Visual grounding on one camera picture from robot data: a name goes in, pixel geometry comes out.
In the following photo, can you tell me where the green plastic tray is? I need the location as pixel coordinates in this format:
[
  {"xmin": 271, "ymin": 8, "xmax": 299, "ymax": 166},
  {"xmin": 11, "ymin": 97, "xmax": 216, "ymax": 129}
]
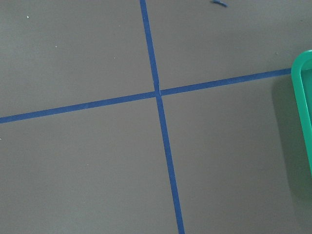
[{"xmin": 291, "ymin": 50, "xmax": 312, "ymax": 167}]

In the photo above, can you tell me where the blue tape scrap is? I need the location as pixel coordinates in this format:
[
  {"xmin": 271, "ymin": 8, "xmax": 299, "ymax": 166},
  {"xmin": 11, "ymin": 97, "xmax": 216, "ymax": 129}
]
[{"xmin": 212, "ymin": 0, "xmax": 228, "ymax": 7}]

